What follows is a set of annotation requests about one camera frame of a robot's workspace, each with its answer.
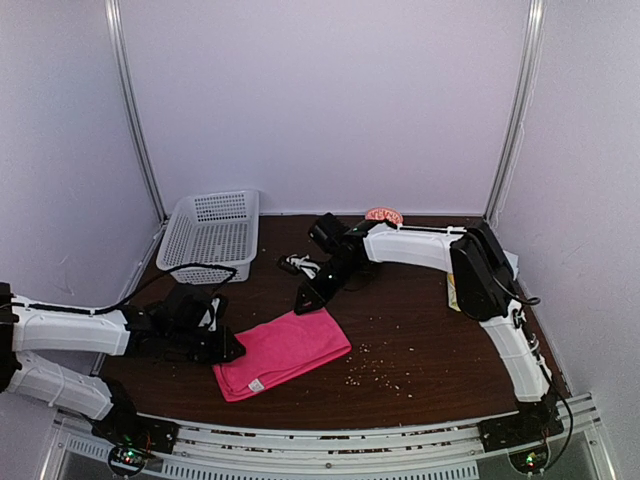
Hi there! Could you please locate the red white patterned bowl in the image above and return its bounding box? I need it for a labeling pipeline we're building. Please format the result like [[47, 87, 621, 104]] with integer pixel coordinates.
[[365, 207, 404, 225]]

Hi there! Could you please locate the yellow green patterned towel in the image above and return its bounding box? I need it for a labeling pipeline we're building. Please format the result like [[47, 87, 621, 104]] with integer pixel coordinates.
[[447, 273, 461, 312]]

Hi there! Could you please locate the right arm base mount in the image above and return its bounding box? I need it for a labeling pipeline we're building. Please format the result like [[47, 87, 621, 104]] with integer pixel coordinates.
[[477, 414, 564, 452]]

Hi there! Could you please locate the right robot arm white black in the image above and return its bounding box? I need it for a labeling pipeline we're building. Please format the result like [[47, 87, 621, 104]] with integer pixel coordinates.
[[294, 211, 563, 445]]

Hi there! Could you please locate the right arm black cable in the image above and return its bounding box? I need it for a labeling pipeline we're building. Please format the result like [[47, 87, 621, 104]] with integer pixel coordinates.
[[509, 279, 576, 474]]

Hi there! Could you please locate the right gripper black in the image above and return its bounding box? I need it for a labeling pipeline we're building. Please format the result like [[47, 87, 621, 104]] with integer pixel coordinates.
[[296, 254, 363, 313]]

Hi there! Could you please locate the aluminium front rail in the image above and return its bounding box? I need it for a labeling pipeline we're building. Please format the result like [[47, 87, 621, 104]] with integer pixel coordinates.
[[37, 394, 616, 480]]

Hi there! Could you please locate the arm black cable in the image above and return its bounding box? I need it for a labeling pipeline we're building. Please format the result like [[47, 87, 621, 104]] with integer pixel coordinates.
[[509, 279, 576, 474], [89, 263, 239, 319]]

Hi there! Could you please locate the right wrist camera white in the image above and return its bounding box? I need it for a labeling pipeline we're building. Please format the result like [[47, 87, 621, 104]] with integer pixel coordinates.
[[277, 254, 321, 279]]

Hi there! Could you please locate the pink microfibre towel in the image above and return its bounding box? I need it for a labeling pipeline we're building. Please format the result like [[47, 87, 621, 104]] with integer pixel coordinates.
[[213, 309, 352, 403]]

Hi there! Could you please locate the white perforated plastic basket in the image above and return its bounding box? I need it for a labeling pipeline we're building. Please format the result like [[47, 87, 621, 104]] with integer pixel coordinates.
[[156, 190, 260, 285]]

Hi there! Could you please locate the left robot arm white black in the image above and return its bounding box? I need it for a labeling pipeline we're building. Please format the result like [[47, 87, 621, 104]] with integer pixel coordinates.
[[1, 283, 246, 444]]

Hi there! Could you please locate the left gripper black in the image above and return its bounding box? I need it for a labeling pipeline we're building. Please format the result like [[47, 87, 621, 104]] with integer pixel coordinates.
[[167, 325, 246, 365]]

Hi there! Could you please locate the light blue towel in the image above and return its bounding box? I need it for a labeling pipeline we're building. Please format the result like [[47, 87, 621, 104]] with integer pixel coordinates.
[[504, 251, 519, 279]]

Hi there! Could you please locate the right aluminium corner post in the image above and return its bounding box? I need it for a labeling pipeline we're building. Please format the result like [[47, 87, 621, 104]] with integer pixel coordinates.
[[484, 0, 546, 228]]

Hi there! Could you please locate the left aluminium corner post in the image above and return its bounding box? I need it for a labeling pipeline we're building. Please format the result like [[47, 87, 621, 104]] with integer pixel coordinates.
[[104, 0, 168, 224]]

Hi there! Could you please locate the aluminium corner post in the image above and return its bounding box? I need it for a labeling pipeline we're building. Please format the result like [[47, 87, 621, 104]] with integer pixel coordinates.
[[104, 0, 168, 224], [484, 0, 546, 228]]

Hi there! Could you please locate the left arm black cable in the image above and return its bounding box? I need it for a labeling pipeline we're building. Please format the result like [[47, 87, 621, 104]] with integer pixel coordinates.
[[89, 263, 239, 319]]

